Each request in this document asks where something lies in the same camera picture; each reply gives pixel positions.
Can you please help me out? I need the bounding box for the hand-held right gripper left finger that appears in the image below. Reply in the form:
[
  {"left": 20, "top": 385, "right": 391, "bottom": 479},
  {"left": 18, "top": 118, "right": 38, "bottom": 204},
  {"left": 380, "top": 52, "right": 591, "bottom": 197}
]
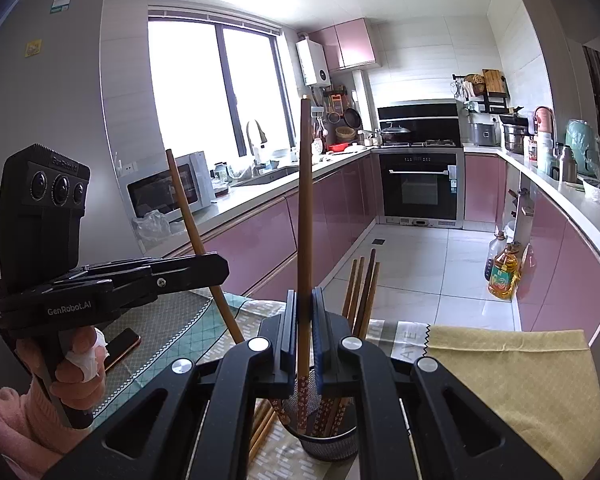
[{"left": 42, "top": 287, "right": 298, "bottom": 480}]

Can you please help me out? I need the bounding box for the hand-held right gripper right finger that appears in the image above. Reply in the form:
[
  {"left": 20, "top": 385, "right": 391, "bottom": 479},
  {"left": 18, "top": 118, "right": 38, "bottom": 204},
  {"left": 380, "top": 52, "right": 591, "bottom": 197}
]
[{"left": 311, "top": 286, "right": 563, "bottom": 480}]

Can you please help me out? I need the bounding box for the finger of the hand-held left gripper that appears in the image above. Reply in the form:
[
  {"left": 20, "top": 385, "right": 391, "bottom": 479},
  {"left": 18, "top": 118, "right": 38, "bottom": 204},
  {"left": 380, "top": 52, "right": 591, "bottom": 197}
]
[
  {"left": 55, "top": 258, "right": 154, "bottom": 286},
  {"left": 107, "top": 253, "right": 230, "bottom": 311}
]

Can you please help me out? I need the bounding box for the single patterned wooden chopstick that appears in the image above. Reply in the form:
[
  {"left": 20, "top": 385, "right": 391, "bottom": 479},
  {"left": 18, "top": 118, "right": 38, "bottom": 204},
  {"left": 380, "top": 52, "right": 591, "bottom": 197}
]
[
  {"left": 296, "top": 98, "right": 313, "bottom": 436},
  {"left": 165, "top": 148, "right": 246, "bottom": 346}
]

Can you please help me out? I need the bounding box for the bundle of wooden chopsticks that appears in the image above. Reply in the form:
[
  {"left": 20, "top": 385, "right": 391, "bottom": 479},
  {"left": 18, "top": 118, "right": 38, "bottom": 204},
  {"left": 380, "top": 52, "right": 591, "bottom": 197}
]
[{"left": 249, "top": 249, "right": 382, "bottom": 463}]

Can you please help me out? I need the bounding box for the black mesh holder cup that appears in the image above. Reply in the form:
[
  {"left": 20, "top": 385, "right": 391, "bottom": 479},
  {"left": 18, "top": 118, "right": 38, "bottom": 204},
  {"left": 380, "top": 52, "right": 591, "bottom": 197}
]
[{"left": 267, "top": 390, "right": 361, "bottom": 462}]

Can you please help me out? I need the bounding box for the person's left forearm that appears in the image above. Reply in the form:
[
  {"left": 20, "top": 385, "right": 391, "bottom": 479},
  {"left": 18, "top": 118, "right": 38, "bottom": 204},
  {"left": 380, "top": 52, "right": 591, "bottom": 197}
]
[{"left": 0, "top": 387, "right": 76, "bottom": 478}]

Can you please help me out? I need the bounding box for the person's left hand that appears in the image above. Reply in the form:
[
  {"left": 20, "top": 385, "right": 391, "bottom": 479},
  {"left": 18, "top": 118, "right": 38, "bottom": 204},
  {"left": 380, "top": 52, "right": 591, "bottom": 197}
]
[{"left": 16, "top": 327, "right": 109, "bottom": 413}]

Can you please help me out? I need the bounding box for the grey green printed tablecloth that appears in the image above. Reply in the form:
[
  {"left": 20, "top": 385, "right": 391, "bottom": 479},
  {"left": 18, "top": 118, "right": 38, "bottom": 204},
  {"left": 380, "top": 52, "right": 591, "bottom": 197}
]
[{"left": 92, "top": 287, "right": 433, "bottom": 480}]

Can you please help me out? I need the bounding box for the clear plastic bag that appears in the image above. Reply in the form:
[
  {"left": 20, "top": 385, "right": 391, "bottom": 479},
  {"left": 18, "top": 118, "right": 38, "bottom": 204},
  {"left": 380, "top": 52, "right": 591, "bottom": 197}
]
[{"left": 132, "top": 210, "right": 173, "bottom": 241}]

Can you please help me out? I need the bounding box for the pink base cabinet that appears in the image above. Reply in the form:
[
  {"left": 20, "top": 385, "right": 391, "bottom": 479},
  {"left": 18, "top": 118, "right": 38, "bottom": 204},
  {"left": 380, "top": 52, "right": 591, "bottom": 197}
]
[
  {"left": 145, "top": 152, "right": 381, "bottom": 306},
  {"left": 462, "top": 152, "right": 600, "bottom": 333}
]

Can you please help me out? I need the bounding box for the smartphone with orange edge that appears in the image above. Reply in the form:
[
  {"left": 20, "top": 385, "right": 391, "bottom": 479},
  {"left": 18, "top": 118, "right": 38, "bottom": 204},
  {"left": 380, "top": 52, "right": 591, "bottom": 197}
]
[{"left": 102, "top": 327, "right": 142, "bottom": 373}]

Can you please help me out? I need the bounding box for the white microwave oven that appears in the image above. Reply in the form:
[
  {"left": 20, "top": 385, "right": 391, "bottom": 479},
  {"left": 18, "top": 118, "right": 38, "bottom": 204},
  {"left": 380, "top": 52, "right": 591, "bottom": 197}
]
[{"left": 126, "top": 150, "right": 216, "bottom": 221}]

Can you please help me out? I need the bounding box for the glass jar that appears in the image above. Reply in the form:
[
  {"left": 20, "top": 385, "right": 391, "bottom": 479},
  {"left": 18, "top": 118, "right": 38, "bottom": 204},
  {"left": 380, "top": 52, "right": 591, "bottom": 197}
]
[{"left": 212, "top": 162, "right": 231, "bottom": 196}]

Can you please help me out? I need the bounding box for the steel kitchen faucet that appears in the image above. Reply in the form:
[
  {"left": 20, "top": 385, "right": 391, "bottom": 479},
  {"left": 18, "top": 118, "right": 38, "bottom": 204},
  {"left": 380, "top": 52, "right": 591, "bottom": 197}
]
[{"left": 246, "top": 120, "right": 271, "bottom": 176}]

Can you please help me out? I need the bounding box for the grey refrigerator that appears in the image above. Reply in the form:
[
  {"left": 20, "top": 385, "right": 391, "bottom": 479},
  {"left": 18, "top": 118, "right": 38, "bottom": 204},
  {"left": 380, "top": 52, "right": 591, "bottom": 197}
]
[{"left": 0, "top": 0, "right": 146, "bottom": 301}]

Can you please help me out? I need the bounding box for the black built-in oven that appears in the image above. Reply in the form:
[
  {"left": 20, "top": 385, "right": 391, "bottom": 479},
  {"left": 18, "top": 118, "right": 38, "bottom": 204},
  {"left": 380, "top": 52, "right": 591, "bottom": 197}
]
[{"left": 377, "top": 149, "right": 466, "bottom": 228}]

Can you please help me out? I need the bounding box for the clear jug with dark liquid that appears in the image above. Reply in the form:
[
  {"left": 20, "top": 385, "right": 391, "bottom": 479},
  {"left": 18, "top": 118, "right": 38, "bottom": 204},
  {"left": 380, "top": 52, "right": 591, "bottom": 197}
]
[{"left": 482, "top": 232, "right": 508, "bottom": 281}]

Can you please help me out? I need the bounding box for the kitchen window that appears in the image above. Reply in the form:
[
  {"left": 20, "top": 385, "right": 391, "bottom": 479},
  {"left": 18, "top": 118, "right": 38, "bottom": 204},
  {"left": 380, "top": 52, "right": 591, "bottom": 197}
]
[{"left": 147, "top": 6, "right": 301, "bottom": 173}]

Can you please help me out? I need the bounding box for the yellow cooking oil bottle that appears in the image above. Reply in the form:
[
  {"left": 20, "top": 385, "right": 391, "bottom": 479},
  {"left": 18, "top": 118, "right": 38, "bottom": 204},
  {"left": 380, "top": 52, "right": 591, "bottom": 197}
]
[{"left": 487, "top": 241, "right": 523, "bottom": 300}]

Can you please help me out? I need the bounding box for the dark wok with lid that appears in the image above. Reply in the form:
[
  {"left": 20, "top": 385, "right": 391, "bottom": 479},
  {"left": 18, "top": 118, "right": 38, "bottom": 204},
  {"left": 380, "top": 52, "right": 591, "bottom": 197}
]
[{"left": 377, "top": 122, "right": 413, "bottom": 145}]

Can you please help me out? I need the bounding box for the black range hood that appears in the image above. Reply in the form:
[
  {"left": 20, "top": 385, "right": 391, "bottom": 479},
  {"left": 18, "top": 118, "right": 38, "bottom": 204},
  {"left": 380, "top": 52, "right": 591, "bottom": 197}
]
[{"left": 377, "top": 101, "right": 462, "bottom": 147}]

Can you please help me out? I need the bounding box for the white water heater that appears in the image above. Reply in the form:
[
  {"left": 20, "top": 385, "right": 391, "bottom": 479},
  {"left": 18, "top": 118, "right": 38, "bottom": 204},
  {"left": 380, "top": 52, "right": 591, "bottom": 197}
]
[{"left": 296, "top": 39, "right": 331, "bottom": 87}]

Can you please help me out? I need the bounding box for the silver rice cooker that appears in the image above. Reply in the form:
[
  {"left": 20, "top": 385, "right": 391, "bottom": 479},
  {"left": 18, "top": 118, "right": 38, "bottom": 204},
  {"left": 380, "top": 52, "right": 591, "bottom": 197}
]
[{"left": 467, "top": 121, "right": 498, "bottom": 147}]

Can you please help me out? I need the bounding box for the stainless steel pot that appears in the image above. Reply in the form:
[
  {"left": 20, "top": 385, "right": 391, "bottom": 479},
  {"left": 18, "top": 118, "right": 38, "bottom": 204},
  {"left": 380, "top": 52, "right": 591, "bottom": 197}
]
[{"left": 500, "top": 115, "right": 531, "bottom": 153}]

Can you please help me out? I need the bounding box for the white bottle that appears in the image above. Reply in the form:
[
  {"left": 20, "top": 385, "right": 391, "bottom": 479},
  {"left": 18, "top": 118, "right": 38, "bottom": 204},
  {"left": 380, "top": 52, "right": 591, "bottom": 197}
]
[{"left": 536, "top": 131, "right": 556, "bottom": 176}]

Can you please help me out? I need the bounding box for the steel thermos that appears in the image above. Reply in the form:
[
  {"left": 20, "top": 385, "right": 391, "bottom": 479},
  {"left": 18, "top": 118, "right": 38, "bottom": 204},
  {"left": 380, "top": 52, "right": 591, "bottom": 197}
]
[{"left": 557, "top": 144, "right": 578, "bottom": 183}]

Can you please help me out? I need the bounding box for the wooden cutting board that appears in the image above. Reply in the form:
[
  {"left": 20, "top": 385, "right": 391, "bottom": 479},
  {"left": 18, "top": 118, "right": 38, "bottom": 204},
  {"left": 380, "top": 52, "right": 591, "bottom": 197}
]
[{"left": 481, "top": 68, "right": 506, "bottom": 96}]

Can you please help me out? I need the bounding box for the teal appliance in plastic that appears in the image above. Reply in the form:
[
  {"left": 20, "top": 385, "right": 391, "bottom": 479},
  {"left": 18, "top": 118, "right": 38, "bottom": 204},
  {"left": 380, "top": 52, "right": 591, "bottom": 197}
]
[{"left": 565, "top": 119, "right": 600, "bottom": 181}]

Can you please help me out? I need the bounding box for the pink wall cabinet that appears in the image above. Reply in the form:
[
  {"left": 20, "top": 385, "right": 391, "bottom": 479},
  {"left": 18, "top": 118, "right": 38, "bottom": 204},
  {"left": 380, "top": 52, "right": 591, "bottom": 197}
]
[{"left": 307, "top": 17, "right": 382, "bottom": 73}]

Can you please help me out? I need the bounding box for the black wall shelf rack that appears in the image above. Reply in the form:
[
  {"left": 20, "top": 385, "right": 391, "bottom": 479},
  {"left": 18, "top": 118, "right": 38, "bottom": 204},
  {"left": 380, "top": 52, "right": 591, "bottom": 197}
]
[{"left": 452, "top": 74, "right": 511, "bottom": 113}]

